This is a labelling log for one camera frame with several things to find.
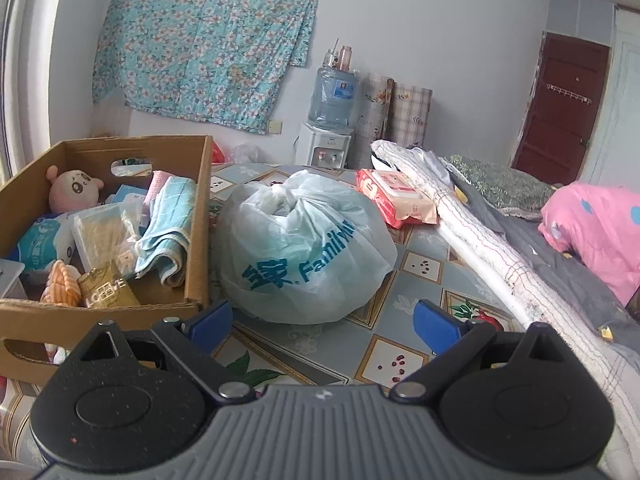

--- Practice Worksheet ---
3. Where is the white window frame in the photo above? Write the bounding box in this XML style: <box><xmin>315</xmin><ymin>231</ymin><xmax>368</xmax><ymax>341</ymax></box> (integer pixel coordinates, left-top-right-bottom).
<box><xmin>0</xmin><ymin>0</ymin><xmax>67</xmax><ymax>182</ymax></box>

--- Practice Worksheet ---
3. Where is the blue water jug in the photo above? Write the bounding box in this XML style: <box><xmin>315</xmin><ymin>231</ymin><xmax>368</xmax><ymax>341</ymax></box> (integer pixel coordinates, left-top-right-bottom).
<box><xmin>313</xmin><ymin>66</ymin><xmax>357</xmax><ymax>131</ymax></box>

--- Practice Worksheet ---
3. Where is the clear packet beige cloth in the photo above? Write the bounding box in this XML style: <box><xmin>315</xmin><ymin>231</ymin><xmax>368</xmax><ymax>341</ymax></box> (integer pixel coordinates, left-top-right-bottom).
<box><xmin>70</xmin><ymin>202</ymin><xmax>144</xmax><ymax>274</ymax></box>

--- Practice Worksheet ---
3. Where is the orange striped towel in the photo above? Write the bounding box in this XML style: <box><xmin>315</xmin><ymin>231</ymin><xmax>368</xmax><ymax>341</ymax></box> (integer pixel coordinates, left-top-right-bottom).
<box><xmin>40</xmin><ymin>260</ymin><xmax>84</xmax><ymax>306</ymax></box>

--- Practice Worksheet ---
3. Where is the white satin cloth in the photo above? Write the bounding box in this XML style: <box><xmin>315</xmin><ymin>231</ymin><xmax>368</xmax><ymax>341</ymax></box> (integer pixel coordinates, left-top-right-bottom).
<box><xmin>412</xmin><ymin>147</ymin><xmax>456</xmax><ymax>194</ymax></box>

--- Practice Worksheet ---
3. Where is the plaid rolled mat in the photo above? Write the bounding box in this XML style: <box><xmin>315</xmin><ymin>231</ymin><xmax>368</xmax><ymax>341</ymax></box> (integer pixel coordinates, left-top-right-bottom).
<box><xmin>390</xmin><ymin>82</ymin><xmax>434</xmax><ymax>150</ymax></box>

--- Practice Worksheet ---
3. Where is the floral rolled mat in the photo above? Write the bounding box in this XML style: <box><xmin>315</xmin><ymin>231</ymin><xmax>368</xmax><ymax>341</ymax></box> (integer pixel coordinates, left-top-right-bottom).
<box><xmin>356</xmin><ymin>72</ymin><xmax>396</xmax><ymax>144</ymax></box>

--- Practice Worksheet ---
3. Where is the blue white tissue pack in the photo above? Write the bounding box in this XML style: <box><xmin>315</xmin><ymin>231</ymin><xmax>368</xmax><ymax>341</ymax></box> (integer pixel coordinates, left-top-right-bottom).
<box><xmin>17</xmin><ymin>211</ymin><xmax>77</xmax><ymax>274</ymax></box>

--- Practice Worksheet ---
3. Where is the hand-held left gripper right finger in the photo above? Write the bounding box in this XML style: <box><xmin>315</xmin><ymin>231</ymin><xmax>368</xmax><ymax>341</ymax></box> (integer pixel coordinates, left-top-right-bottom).
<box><xmin>390</xmin><ymin>299</ymin><xmax>572</xmax><ymax>404</ymax></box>

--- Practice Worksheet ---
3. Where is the light blue towel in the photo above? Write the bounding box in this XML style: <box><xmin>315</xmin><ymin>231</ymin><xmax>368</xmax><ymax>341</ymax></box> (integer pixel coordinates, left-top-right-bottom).
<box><xmin>134</xmin><ymin>176</ymin><xmax>199</xmax><ymax>289</ymax></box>

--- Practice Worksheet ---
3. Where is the white hook rack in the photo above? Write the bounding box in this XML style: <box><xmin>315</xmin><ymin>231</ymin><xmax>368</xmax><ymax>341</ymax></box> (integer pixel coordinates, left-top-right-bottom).
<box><xmin>546</xmin><ymin>83</ymin><xmax>596</xmax><ymax>107</ymax></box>

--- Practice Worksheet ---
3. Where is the olive floral pillow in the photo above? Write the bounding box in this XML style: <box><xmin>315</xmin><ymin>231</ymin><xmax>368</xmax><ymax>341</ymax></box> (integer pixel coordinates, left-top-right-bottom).
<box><xmin>445</xmin><ymin>155</ymin><xmax>557</xmax><ymax>221</ymax></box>

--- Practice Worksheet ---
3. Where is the pink blanket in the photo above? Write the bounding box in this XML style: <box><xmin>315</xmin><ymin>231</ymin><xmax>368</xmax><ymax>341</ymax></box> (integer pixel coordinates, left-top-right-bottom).
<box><xmin>539</xmin><ymin>182</ymin><xmax>640</xmax><ymax>307</ymax></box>

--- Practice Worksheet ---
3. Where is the white striped quilt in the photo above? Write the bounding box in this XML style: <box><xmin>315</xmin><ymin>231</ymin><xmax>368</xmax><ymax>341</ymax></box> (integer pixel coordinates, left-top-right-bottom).
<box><xmin>371</xmin><ymin>140</ymin><xmax>640</xmax><ymax>413</ymax></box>

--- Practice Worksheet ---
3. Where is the cardboard box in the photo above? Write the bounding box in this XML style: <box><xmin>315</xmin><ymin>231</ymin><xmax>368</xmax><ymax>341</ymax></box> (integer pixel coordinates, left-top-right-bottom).
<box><xmin>0</xmin><ymin>135</ymin><xmax>214</xmax><ymax>387</ymax></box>

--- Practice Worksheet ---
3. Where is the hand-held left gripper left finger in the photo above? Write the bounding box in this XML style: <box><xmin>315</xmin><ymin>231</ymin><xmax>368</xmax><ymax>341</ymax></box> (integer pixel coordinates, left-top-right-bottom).
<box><xmin>56</xmin><ymin>300</ymin><xmax>256</xmax><ymax>405</ymax></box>

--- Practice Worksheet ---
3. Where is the clear plastic bag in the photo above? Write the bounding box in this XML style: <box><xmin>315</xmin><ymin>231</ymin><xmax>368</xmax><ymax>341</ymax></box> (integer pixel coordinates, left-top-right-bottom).
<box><xmin>231</xmin><ymin>142</ymin><xmax>264</xmax><ymax>166</ymax></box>

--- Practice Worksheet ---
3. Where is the white printed plastic bag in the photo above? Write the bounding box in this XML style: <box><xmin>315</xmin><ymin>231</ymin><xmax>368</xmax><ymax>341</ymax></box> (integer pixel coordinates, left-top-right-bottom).
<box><xmin>215</xmin><ymin>169</ymin><xmax>399</xmax><ymax>325</ymax></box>

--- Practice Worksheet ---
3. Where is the white wardrobe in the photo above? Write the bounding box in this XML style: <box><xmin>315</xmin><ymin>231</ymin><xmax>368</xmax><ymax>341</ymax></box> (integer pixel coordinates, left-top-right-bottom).
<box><xmin>585</xmin><ymin>2</ymin><xmax>640</xmax><ymax>189</ymax></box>

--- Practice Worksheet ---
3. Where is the red wet wipes pack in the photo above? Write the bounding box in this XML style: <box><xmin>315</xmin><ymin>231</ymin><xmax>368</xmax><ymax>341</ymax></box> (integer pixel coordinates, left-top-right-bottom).
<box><xmin>356</xmin><ymin>168</ymin><xmax>439</xmax><ymax>230</ymax></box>

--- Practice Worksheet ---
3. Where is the blue floral wall cloth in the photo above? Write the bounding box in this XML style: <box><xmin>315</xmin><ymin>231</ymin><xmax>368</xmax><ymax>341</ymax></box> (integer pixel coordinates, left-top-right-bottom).
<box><xmin>92</xmin><ymin>0</ymin><xmax>322</xmax><ymax>135</ymax></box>

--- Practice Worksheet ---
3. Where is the brown door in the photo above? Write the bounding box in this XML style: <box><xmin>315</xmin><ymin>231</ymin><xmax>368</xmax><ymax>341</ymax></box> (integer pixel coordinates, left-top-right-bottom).
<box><xmin>511</xmin><ymin>32</ymin><xmax>612</xmax><ymax>186</ymax></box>

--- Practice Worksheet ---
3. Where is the gold green box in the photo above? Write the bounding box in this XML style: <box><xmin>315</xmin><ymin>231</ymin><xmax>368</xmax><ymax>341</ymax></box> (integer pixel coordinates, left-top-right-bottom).
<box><xmin>76</xmin><ymin>260</ymin><xmax>142</xmax><ymax>309</ymax></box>

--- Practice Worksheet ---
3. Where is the grey bedsheet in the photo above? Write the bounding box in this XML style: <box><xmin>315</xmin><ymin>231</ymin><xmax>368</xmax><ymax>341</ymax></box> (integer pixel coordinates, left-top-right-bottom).
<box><xmin>452</xmin><ymin>175</ymin><xmax>640</xmax><ymax>357</ymax></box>

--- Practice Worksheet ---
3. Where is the pink plush doll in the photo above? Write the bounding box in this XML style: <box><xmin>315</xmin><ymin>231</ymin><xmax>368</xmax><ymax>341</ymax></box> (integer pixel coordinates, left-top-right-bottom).
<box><xmin>46</xmin><ymin>165</ymin><xmax>105</xmax><ymax>215</ymax></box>

